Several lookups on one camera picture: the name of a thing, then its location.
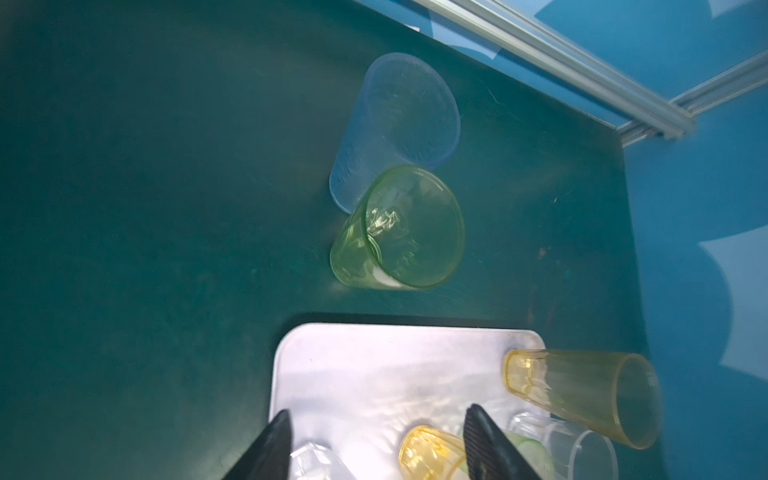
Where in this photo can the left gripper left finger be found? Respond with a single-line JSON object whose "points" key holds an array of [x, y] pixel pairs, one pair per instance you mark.
{"points": [[268, 457]]}

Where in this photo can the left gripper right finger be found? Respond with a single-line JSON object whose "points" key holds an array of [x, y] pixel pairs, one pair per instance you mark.
{"points": [[490, 455]]}

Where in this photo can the clear faceted glass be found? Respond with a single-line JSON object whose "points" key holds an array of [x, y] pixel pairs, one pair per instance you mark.
{"points": [[312, 461], [577, 452]]}

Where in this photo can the small green glass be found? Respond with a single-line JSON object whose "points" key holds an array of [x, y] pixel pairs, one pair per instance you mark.
{"points": [[535, 454]]}

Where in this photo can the orange short glass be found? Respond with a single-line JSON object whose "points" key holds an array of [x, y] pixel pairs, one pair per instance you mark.
{"points": [[429, 453]]}

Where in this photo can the tall orange glass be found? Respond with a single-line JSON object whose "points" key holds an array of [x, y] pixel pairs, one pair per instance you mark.
{"points": [[615, 394]]}

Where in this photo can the tall green glass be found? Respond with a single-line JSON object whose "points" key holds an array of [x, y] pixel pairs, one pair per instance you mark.
{"points": [[407, 233]]}

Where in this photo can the tall clear bluish glass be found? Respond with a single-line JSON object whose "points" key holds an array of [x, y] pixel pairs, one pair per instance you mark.
{"points": [[405, 114]]}

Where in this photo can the pink rectangular tray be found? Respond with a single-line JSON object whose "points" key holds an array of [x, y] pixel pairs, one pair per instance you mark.
{"points": [[358, 389]]}

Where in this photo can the aluminium frame back bar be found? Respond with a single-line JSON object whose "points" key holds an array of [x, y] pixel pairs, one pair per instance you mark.
{"points": [[556, 55]]}

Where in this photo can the aluminium frame right post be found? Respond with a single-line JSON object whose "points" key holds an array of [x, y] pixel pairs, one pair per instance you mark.
{"points": [[743, 78]]}

